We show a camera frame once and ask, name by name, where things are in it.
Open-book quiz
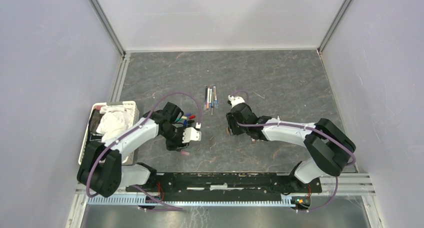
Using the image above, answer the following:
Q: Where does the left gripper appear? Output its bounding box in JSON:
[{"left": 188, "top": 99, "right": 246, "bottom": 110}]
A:
[{"left": 161, "top": 125, "right": 191, "bottom": 152}]

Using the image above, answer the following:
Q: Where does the blue clear capped pen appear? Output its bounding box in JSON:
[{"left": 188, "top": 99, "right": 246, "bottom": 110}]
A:
[{"left": 212, "top": 85, "right": 219, "bottom": 108}]

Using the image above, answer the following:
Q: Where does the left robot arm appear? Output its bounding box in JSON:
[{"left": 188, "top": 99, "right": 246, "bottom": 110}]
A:
[{"left": 76, "top": 102, "right": 191, "bottom": 197}]

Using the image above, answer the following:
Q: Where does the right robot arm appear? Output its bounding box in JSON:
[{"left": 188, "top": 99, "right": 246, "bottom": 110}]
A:
[{"left": 226, "top": 102, "right": 356, "bottom": 192}]

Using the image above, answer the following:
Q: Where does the checkered pen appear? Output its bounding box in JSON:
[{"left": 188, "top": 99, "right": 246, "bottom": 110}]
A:
[{"left": 209, "top": 88, "right": 215, "bottom": 115}]

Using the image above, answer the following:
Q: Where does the orange capped white marker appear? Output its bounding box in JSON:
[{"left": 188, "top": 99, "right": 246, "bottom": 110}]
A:
[{"left": 206, "top": 87, "right": 212, "bottom": 111}]

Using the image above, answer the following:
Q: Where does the white cloth in basket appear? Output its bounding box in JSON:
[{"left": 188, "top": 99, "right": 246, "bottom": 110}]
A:
[{"left": 96, "top": 106, "right": 134, "bottom": 143}]

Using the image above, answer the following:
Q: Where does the white plastic basket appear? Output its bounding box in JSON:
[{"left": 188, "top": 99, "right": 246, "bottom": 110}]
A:
[{"left": 78, "top": 101, "right": 140, "bottom": 165}]

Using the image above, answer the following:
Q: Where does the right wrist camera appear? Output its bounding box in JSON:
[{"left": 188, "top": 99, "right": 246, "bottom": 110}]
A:
[{"left": 227, "top": 95, "right": 245, "bottom": 108}]

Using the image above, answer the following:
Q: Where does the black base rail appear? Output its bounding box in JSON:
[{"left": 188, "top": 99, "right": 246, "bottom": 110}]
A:
[{"left": 141, "top": 172, "right": 323, "bottom": 202}]

